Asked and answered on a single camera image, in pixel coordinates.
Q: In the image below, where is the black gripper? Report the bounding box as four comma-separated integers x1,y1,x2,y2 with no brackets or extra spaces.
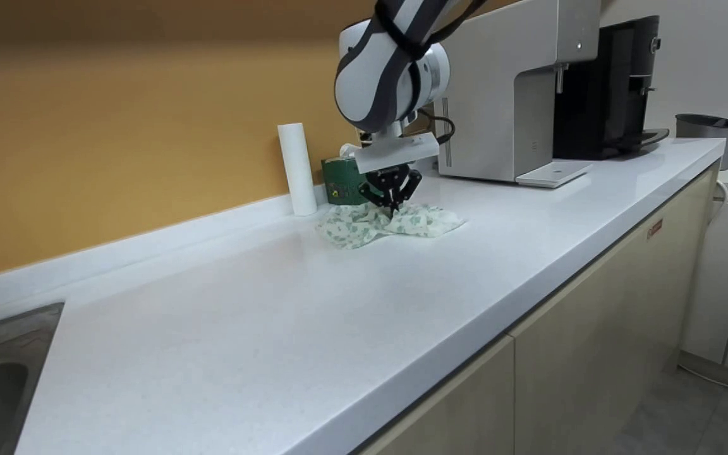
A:
363,165,426,219

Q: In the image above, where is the white green patterned towel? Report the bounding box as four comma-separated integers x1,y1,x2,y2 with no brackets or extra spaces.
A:
317,199,469,252

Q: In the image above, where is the white paper towel roll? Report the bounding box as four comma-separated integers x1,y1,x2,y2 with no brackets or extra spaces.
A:
275,120,320,219

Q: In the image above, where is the silver countertop appliance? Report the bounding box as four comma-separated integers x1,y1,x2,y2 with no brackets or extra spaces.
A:
430,0,608,190

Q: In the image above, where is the beige cabinet door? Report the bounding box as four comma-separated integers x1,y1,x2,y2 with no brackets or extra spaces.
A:
363,333,518,455
508,170,718,455

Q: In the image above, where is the black coffee machine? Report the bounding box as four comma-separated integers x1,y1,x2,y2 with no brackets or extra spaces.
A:
551,12,672,161

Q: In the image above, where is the gray waste bin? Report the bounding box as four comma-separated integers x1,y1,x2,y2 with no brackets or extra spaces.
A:
672,111,728,171

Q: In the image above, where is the stainless steel sink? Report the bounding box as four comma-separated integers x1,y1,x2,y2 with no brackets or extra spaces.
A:
0,301,67,455

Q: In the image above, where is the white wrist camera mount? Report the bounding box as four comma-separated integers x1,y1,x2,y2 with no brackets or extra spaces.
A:
339,132,443,177

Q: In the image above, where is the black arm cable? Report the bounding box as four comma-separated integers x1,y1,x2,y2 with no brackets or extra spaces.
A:
373,0,490,146

